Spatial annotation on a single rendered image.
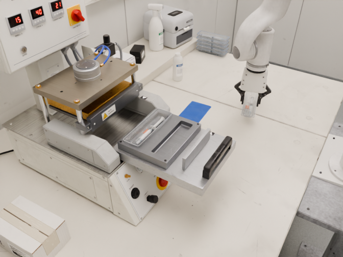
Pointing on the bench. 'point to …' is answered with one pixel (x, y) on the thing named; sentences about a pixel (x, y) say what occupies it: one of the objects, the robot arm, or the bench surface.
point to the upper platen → (91, 103)
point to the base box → (74, 176)
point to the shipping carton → (31, 230)
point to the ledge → (157, 59)
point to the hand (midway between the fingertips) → (250, 100)
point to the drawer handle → (216, 157)
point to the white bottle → (177, 67)
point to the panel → (137, 182)
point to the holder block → (165, 141)
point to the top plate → (86, 80)
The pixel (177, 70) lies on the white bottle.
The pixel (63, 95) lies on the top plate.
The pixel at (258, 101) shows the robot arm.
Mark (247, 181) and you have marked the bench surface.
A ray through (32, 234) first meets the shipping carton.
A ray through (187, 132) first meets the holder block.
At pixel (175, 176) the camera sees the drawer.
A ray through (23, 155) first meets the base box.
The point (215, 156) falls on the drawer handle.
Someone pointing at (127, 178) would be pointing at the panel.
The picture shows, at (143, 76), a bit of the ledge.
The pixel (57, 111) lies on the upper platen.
